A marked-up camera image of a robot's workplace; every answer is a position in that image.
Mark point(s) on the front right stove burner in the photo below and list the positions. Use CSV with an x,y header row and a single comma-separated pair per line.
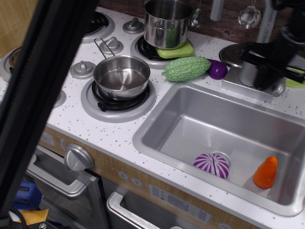
x,y
104,109

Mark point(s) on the orange tape piece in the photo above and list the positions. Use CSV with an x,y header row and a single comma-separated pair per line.
x,y
34,216

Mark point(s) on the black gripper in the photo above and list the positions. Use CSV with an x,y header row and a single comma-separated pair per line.
x,y
272,59

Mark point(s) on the green plastic sponge block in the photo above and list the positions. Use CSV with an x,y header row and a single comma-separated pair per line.
x,y
184,51

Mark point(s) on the back left stove burner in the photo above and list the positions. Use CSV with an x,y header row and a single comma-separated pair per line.
x,y
101,26

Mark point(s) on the purple white striped toy onion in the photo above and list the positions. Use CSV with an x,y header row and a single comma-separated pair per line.
x,y
213,163

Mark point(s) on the silver stove knob middle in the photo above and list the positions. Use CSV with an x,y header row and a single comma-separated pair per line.
x,y
111,46

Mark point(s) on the steel lid behind faucet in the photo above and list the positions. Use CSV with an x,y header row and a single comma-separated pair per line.
x,y
231,55

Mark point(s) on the hanging steel spoon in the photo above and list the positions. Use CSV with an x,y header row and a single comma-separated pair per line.
x,y
196,19

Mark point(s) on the silver stove knob back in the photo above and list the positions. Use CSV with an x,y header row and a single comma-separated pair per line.
x,y
133,27

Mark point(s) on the silver oven dial knob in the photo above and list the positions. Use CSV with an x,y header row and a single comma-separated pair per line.
x,y
77,159

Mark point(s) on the silver stove knob left centre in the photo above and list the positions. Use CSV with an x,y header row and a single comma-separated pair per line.
x,y
82,70

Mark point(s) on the tall steel pot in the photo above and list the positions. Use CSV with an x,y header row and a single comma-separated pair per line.
x,y
166,23

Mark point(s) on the hanging steel ladle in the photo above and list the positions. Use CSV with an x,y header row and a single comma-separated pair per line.
x,y
250,16

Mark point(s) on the silver dishwasher door handle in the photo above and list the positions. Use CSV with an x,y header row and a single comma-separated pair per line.
x,y
122,218

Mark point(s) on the front left stove burner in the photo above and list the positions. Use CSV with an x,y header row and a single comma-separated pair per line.
x,y
5,69

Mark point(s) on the silver toy faucet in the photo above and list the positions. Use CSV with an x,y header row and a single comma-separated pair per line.
x,y
241,80

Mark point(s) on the hanging silver utensil handle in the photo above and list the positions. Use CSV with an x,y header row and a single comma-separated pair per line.
x,y
216,10

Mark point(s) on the back right stove burner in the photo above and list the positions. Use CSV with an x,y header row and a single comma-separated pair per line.
x,y
143,50

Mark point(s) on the stove burner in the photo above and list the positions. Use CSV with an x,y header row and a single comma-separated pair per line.
x,y
104,109
5,69
101,26
143,50

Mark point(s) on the steel lid on left burner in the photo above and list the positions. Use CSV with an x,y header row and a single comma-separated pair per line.
x,y
13,57

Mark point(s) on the lime green plate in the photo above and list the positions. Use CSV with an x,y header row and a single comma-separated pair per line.
x,y
291,83

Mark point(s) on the silver stove knob front left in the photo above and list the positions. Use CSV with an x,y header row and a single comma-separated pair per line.
x,y
61,98

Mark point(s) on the green toy bitter melon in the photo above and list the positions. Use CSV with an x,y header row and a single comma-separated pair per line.
x,y
186,68

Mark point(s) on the silver oven door handle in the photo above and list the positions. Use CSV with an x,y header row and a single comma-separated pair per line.
x,y
72,191

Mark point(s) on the silver faucet lever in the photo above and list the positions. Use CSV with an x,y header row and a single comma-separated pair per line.
x,y
278,88

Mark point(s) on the purple toy eggplant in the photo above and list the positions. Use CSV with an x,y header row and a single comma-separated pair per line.
x,y
217,70

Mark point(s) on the silver sink basin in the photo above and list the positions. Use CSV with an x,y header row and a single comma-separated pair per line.
x,y
191,120

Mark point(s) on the silver stove knob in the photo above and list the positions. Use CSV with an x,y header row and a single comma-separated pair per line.
x,y
111,46
82,70
61,98
133,27

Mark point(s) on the grey oven control panel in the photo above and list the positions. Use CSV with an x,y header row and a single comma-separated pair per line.
x,y
180,204

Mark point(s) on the orange toy carrot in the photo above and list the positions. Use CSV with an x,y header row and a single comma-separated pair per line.
x,y
265,175

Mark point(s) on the small steel saucepan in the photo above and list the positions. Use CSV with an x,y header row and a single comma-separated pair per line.
x,y
122,77

